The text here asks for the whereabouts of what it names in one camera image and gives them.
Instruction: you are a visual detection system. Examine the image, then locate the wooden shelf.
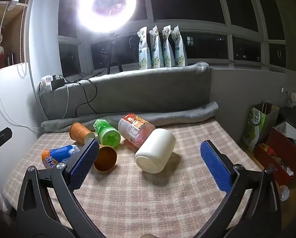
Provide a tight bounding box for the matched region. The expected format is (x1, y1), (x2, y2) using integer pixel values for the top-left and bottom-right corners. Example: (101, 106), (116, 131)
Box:
(0, 0), (37, 73)

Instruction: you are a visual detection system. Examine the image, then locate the white plastic jar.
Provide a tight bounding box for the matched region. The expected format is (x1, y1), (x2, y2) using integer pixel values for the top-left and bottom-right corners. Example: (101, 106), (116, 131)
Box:
(135, 128), (176, 174)

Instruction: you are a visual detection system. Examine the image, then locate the gold paper cup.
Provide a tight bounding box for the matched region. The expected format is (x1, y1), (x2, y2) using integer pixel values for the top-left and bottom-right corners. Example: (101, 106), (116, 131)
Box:
(93, 144), (118, 172)

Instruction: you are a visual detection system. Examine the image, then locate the white bead cord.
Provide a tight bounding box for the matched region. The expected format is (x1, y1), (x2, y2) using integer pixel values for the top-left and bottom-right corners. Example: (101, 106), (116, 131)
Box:
(18, 2), (29, 78)

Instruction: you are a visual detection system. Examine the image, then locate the black tripod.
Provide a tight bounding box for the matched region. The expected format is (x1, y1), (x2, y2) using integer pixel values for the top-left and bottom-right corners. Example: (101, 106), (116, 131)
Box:
(105, 31), (124, 75)

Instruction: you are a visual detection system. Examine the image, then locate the rolled grey towel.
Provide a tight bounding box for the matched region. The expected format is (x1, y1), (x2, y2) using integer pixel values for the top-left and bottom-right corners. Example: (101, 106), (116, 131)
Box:
(41, 101), (219, 132)

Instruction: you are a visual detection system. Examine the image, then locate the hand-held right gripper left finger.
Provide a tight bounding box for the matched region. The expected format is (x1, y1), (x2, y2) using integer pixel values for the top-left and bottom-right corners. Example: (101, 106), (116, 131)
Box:
(16, 138), (106, 238)

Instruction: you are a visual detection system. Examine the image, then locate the white power strip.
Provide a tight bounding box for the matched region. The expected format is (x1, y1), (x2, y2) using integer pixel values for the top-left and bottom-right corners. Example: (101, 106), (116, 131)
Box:
(41, 74), (64, 91)

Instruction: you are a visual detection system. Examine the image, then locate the white clip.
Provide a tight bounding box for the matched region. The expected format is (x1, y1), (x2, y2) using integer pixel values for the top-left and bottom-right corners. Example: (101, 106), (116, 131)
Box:
(7, 0), (22, 11)

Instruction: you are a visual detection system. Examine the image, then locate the white and green pouch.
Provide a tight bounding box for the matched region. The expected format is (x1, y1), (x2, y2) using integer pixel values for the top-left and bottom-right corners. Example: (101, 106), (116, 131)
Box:
(171, 24), (186, 67)
(137, 27), (150, 70)
(149, 25), (162, 69)
(162, 25), (173, 68)

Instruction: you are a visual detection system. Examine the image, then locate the green plastic bottle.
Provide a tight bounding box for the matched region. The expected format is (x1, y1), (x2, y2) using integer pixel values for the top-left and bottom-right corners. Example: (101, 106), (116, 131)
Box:
(93, 119), (121, 148)

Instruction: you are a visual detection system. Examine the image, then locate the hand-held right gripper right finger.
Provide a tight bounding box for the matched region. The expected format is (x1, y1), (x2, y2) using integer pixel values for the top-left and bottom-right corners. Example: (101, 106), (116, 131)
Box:
(195, 140), (283, 238)

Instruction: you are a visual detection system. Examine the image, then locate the green paper bag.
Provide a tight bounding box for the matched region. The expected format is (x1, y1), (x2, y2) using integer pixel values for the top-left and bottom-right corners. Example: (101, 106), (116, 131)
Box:
(243, 101), (280, 153)

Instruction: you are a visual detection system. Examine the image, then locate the black power adapter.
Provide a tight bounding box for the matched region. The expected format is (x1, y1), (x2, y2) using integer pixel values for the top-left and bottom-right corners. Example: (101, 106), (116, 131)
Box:
(51, 78), (68, 90)

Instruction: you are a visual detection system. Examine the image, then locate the white window frame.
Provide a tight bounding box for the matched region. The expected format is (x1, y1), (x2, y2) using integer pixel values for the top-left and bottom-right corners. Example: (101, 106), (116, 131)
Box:
(57, 0), (287, 78)

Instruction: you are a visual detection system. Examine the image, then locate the black cable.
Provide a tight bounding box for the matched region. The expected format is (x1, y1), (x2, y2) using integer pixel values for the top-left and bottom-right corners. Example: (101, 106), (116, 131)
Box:
(63, 76), (98, 117)

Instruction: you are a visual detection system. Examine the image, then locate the white cable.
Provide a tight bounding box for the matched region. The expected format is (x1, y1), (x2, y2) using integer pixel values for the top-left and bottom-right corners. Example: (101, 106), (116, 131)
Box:
(62, 83), (70, 119)

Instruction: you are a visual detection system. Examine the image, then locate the red cardboard box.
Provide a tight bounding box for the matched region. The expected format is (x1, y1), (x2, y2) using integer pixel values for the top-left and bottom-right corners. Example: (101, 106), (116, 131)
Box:
(253, 121), (296, 191)

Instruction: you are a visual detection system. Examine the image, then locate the ring light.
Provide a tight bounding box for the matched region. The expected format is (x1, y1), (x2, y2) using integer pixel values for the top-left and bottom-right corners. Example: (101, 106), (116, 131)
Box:
(76, 0), (137, 33)

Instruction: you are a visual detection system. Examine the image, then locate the blue and orange can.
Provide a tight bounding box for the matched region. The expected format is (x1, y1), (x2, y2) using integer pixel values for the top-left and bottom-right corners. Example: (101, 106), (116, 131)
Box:
(41, 144), (80, 169)

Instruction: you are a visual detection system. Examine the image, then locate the orange paper cup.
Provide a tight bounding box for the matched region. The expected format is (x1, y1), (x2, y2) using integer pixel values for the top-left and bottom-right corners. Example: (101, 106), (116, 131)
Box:
(69, 122), (96, 145)

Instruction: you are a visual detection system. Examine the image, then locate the black bag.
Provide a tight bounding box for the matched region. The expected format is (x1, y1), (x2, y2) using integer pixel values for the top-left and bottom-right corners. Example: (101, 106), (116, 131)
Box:
(277, 105), (296, 132)

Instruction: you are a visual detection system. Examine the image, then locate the plaid tablecloth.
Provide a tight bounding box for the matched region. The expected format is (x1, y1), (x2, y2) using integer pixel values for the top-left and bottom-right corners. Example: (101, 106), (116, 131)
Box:
(3, 120), (263, 238)

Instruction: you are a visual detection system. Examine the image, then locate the clear bottle with red label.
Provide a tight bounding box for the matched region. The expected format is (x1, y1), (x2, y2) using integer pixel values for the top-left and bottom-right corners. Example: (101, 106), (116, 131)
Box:
(118, 113), (156, 149)

